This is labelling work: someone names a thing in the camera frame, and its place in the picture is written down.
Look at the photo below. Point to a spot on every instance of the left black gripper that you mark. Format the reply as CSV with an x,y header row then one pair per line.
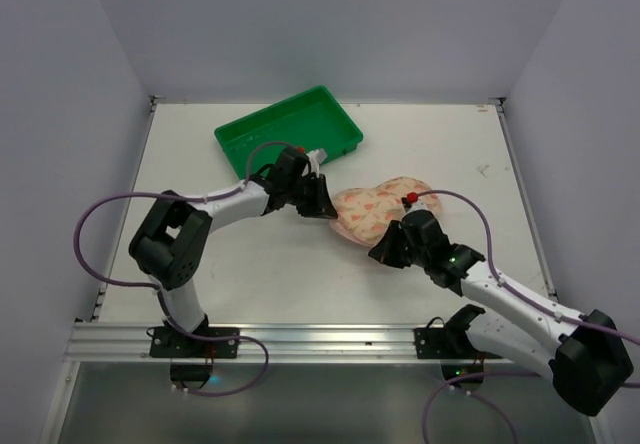
x,y
310,192

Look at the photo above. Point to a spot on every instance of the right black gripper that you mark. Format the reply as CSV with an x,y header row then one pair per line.
x,y
400,243

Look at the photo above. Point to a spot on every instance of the peach patterned mesh laundry bag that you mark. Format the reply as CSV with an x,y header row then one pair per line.
x,y
365,213

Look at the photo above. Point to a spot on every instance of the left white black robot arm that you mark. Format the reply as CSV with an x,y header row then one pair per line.
x,y
169,243

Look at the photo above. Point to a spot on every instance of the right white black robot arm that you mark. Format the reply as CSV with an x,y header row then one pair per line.
x,y
580,354

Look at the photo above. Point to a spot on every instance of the green plastic tray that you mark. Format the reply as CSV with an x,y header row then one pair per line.
x,y
312,119

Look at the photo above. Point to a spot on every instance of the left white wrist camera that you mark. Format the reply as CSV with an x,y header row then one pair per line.
x,y
316,158

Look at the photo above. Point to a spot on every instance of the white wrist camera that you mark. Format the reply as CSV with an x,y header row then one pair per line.
x,y
410,206
316,158

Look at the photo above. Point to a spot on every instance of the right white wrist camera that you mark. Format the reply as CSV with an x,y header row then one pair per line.
x,y
410,206

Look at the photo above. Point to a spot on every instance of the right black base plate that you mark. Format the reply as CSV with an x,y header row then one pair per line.
x,y
440,339

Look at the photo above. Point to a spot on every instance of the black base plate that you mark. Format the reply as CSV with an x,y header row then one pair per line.
x,y
440,339
168,343

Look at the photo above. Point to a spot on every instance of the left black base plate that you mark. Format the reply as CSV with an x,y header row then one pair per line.
x,y
168,343

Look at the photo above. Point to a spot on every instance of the aluminium mounting rail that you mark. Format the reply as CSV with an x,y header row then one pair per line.
x,y
320,341

